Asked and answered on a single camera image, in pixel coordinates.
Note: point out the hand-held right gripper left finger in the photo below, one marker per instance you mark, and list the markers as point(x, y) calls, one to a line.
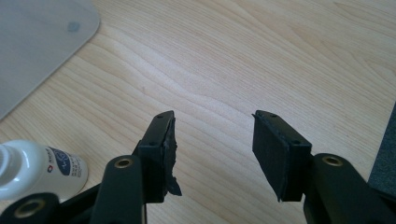
point(154, 161)

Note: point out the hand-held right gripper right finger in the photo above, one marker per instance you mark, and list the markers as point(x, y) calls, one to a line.
point(289, 161)

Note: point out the clear plastic storage box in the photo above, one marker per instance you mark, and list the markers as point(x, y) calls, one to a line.
point(37, 46)

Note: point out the small white plastic bottle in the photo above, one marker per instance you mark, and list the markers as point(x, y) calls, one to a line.
point(37, 174)

